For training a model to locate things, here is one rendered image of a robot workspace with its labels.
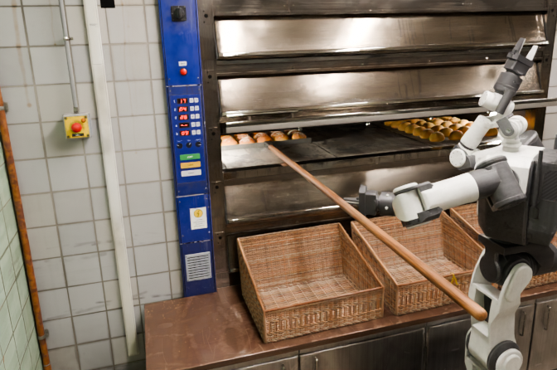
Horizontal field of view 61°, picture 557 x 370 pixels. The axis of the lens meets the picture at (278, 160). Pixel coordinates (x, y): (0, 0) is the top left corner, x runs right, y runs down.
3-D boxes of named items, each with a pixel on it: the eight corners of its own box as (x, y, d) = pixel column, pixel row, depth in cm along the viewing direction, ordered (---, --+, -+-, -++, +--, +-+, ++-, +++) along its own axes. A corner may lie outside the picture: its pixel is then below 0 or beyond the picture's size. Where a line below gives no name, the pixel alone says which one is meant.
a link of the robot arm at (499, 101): (512, 88, 191) (498, 114, 194) (488, 78, 190) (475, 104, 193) (525, 90, 180) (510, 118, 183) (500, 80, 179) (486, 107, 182)
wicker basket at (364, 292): (237, 287, 237) (234, 236, 229) (339, 268, 253) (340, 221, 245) (263, 346, 192) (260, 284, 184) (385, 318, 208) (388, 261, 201)
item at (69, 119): (67, 136, 199) (64, 113, 196) (93, 134, 202) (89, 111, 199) (65, 139, 192) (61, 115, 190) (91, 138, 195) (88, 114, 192)
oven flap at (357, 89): (221, 118, 215) (215, 75, 216) (538, 94, 263) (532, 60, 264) (222, 116, 211) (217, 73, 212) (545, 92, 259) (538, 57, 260)
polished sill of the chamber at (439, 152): (220, 177, 229) (220, 169, 228) (524, 144, 277) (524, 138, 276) (223, 180, 223) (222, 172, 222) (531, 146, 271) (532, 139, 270)
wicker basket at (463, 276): (347, 268, 253) (348, 220, 246) (437, 251, 269) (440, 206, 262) (394, 318, 208) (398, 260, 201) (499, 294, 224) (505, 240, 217)
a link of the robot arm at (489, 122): (513, 99, 189) (493, 125, 197) (492, 90, 189) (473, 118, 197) (516, 106, 184) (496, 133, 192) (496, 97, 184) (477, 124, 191)
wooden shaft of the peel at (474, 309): (488, 322, 106) (490, 309, 105) (477, 324, 105) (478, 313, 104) (273, 148, 264) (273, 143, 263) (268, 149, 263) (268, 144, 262)
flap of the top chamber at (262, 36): (217, 60, 208) (212, 16, 209) (543, 46, 256) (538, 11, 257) (219, 56, 204) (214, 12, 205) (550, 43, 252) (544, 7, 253)
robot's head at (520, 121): (525, 141, 163) (528, 116, 161) (518, 147, 155) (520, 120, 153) (505, 139, 167) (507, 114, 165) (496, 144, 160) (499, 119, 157)
